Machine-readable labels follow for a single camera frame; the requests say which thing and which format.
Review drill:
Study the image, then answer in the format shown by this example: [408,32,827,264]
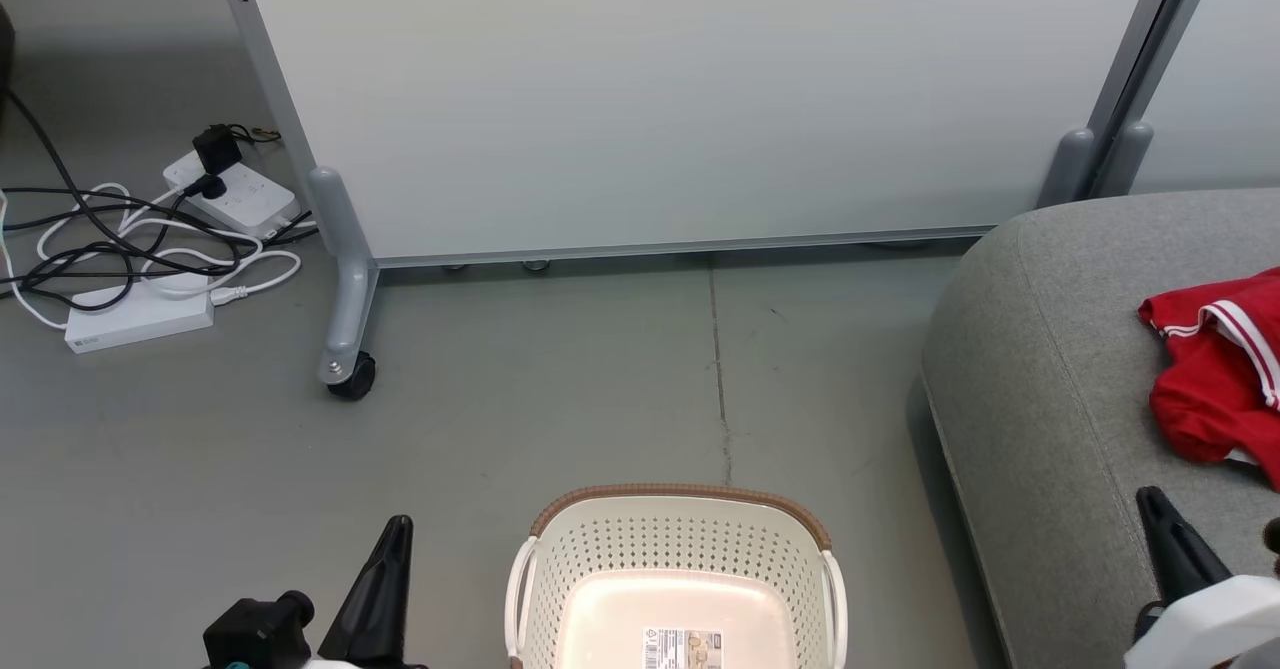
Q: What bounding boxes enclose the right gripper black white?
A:
[1125,486,1280,669]

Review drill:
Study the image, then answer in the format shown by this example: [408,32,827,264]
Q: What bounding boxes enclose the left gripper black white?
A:
[300,515,431,669]

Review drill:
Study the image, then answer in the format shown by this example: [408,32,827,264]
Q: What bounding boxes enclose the red white striped sweater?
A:
[1148,334,1280,491]

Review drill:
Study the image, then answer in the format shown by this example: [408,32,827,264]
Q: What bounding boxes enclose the white perforated laundry basket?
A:
[505,484,849,669]

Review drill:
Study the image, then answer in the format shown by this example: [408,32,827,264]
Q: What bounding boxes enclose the printed basket label sticker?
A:
[643,627,723,669]

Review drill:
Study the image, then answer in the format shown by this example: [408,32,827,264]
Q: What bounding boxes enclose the black caster wheel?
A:
[328,352,378,400]

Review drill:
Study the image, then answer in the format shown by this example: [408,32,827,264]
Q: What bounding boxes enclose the grey fabric sofa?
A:
[920,187,1280,669]

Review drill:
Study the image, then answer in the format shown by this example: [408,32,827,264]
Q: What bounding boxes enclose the grey partition leg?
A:
[1037,127,1101,209]
[1092,121,1154,198]
[308,167,379,386]

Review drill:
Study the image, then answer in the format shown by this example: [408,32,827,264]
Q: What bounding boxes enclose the flat white power strip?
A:
[65,274,215,355]

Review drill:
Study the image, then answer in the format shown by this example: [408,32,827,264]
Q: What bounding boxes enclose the white power strip with adapter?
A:
[163,149,301,241]

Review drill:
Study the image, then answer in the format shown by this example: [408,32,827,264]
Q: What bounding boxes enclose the black power adapter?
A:
[193,125,244,176]

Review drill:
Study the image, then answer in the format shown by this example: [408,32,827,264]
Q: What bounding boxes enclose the narrow white partition panel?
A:
[1100,0,1280,198]

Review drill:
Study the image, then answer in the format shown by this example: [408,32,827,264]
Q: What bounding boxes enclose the wide white partition panel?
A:
[210,0,1196,270]

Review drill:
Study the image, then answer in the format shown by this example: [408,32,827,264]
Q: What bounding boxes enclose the black and white cables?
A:
[0,182,266,332]

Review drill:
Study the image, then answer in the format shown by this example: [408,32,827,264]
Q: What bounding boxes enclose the thin black cable bundle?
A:
[0,185,321,296]

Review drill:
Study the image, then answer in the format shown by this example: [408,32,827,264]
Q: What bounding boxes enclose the thick black cable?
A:
[0,87,136,312]

